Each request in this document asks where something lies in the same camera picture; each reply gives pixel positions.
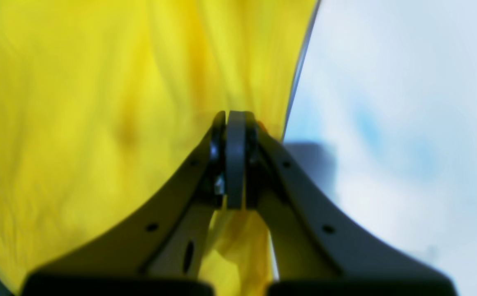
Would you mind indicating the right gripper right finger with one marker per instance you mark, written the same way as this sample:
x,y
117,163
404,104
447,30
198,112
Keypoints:
x,y
321,251

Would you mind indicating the yellow orange t-shirt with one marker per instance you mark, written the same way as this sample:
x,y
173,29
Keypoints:
x,y
101,100

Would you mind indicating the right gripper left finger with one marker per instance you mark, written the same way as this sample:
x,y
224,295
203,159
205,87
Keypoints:
x,y
157,250

